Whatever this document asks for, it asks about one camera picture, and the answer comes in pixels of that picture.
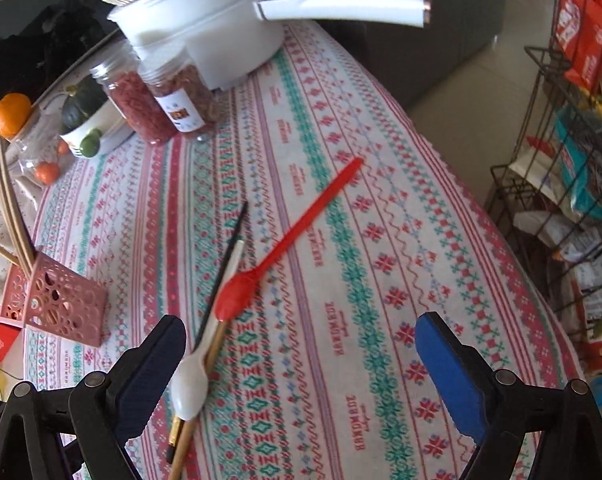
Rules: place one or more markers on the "bundle of wooden chopsticks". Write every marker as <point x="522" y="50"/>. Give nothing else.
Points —
<point x="11" y="215"/>

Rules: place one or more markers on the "patterned striped tablecloth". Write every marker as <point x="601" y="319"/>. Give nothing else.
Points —
<point x="331" y="360"/>

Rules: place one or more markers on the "green squash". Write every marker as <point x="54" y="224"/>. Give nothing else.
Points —
<point x="81" y="105"/>

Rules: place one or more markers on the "single light wooden chopstick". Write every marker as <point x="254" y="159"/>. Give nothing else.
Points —
<point x="186" y="440"/>

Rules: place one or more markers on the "orange fruit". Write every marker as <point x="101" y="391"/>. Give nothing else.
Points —
<point x="13" y="115"/>

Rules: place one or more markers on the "blue snack packet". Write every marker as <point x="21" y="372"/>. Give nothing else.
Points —
<point x="586" y="170"/>

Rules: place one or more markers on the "red plastic spoon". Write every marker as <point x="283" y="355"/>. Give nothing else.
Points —
<point x="236" y="292"/>

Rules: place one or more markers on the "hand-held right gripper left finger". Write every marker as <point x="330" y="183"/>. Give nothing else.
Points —
<point x="146" y="385"/>

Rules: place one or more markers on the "red snack packet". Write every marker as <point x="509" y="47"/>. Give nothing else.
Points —
<point x="581" y="35"/>

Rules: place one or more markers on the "pink perforated utensil holder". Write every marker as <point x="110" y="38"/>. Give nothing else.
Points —
<point x="66" y="300"/>

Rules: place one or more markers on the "black microwave oven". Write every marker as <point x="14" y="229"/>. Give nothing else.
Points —
<point x="31" y="35"/>

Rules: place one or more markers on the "clear jar with small oranges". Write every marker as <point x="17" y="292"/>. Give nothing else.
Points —
<point x="36" y="155"/>

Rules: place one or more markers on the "clear jar of red berries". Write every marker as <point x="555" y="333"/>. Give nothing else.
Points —
<point x="141" y="110"/>

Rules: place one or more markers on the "black chopstick with gold band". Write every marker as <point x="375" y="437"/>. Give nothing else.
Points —
<point x="228" y="252"/>

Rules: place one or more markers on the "white plastic spoon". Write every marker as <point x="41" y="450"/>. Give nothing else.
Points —
<point x="188" y="385"/>

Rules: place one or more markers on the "grey refrigerator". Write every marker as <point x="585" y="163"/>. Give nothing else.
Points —
<point x="406" y="35"/>

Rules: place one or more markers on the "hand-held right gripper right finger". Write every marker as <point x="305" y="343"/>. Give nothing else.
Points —
<point x="451" y="375"/>

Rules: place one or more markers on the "white ceramic pot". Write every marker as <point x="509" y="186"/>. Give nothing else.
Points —
<point x="106" y="125"/>

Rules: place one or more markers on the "white electric cooking pot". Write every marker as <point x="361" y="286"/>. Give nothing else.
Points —
<point x="206" y="25"/>

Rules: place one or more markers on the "clear jar with label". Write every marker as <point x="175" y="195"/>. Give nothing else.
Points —
<point x="191" y="90"/>

